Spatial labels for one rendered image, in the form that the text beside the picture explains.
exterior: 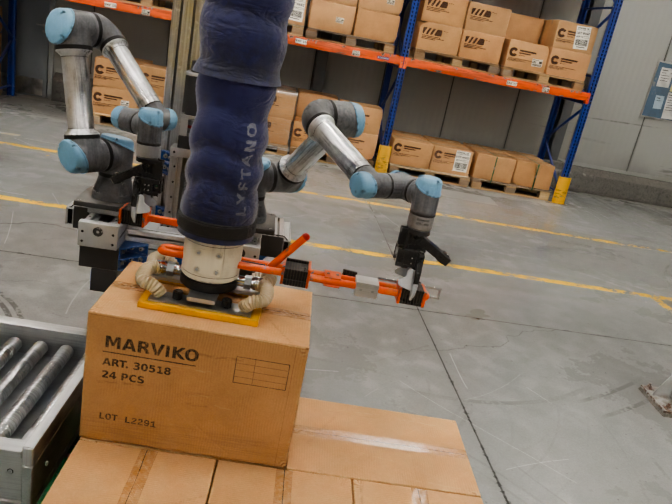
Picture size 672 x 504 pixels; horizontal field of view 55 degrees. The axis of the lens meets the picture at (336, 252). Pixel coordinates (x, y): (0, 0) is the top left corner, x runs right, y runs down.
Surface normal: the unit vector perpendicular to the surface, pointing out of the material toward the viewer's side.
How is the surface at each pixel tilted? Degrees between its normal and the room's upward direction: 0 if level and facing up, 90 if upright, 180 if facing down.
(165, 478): 0
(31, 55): 90
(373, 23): 90
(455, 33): 88
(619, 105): 90
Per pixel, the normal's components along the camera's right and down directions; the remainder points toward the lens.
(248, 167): 0.77, 0.00
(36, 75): 0.07, 0.34
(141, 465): 0.18, -0.93
